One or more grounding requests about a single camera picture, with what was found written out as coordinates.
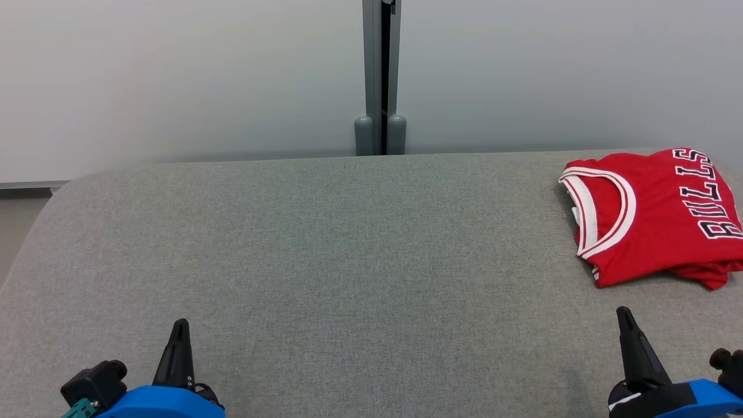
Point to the blue-covered left gripper body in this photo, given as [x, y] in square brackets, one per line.
[162, 403]

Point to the blue-covered right gripper body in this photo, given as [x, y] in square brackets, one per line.
[673, 403]

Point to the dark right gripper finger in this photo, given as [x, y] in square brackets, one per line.
[633, 360]
[657, 374]

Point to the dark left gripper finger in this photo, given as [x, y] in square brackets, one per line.
[162, 368]
[183, 360]

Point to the red Bulls jersey white trim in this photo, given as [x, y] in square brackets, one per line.
[662, 220]

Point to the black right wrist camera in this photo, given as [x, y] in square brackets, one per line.
[730, 371]

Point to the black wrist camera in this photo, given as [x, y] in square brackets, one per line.
[96, 380]
[730, 371]

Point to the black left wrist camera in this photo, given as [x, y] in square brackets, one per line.
[96, 380]

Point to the grey partition floor rail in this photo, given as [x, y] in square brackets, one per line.
[32, 186]

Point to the grey rounded post foot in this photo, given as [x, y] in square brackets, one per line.
[397, 135]
[363, 136]

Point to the grey vertical partition post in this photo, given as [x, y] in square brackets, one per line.
[372, 58]

